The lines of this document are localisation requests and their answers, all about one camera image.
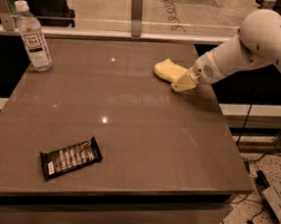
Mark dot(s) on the black snack bar wrapper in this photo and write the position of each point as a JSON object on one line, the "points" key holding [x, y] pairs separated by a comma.
{"points": [[70, 158]]}

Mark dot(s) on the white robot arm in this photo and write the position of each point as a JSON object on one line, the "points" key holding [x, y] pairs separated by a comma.
{"points": [[257, 45]]}

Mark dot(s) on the clear plastic tea bottle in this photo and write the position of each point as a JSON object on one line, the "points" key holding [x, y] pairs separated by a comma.
{"points": [[32, 36]]}

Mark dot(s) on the right metal bracket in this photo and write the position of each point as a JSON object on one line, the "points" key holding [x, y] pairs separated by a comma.
{"points": [[267, 4]]}

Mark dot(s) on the clear glass barrier panel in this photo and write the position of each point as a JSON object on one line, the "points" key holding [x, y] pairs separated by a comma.
{"points": [[181, 20]]}

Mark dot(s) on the yellow sponge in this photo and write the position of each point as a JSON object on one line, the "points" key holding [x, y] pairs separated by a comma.
{"points": [[168, 70]]}

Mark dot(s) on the left metal bracket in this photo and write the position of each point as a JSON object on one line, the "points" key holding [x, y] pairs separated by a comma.
{"points": [[6, 16]]}

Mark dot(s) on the middle metal bracket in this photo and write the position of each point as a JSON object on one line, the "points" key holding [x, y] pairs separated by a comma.
{"points": [[136, 17]]}

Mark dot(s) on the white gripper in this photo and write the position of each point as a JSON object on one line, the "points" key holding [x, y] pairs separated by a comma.
{"points": [[203, 69]]}

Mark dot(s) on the metal bracket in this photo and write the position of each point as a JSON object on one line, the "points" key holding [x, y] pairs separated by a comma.
{"points": [[267, 4], [6, 16], [136, 17]]}

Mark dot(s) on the grey printed floor box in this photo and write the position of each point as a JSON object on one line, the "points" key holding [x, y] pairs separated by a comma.
{"points": [[273, 195]]}

